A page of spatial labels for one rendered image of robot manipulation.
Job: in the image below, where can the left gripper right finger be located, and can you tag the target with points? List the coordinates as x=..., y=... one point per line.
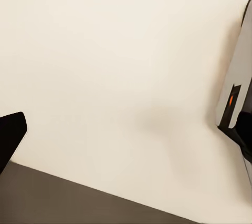
x=244, y=128

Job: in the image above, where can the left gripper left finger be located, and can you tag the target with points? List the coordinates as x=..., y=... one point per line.
x=13, y=128

